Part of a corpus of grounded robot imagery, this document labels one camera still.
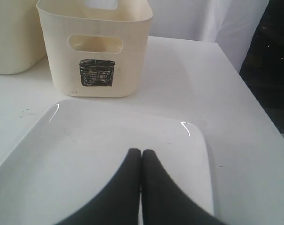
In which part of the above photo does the cream bin with square mark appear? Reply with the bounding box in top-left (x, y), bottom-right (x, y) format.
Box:
top-left (36, 0), bottom-right (153, 98)

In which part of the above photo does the white backdrop curtain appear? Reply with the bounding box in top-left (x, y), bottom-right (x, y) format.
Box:
top-left (147, 0), bottom-right (268, 71)

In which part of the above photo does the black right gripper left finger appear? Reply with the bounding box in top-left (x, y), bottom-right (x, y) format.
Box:
top-left (58, 148), bottom-right (141, 225)

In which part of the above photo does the white square plate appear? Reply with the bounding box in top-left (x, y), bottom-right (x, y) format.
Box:
top-left (0, 99), bottom-right (214, 225)

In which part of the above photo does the cream bin with triangle mark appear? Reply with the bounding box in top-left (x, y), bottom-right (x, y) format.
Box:
top-left (0, 0), bottom-right (46, 75)

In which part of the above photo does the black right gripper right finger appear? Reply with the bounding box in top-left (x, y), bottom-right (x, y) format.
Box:
top-left (141, 150), bottom-right (224, 225)

